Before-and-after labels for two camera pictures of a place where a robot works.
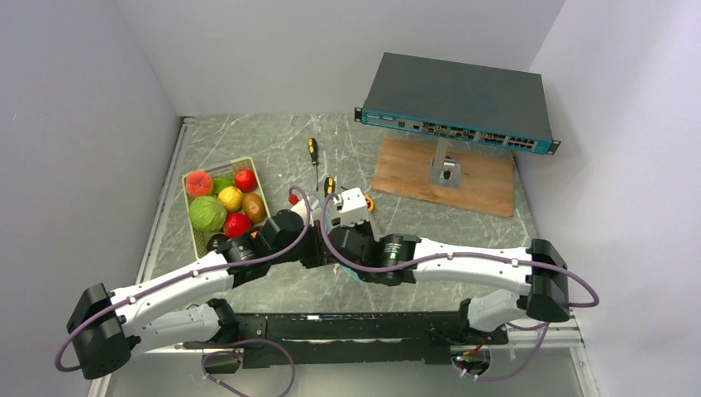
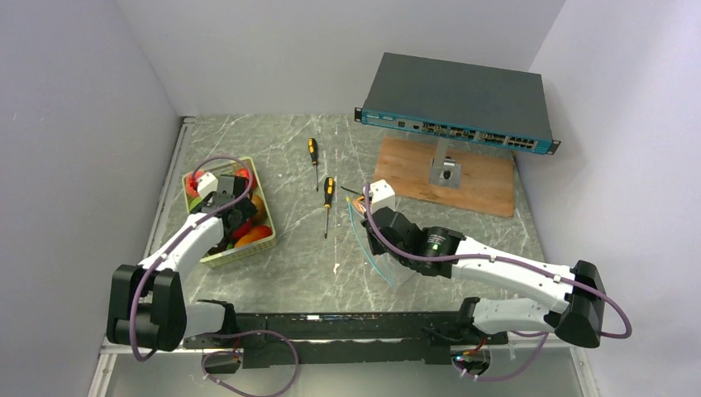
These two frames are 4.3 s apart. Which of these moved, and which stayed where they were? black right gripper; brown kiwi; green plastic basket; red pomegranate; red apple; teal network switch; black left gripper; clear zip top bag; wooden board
Moved: black left gripper; clear zip top bag; black right gripper
Stayed: green plastic basket; wooden board; brown kiwi; red pomegranate; red apple; teal network switch
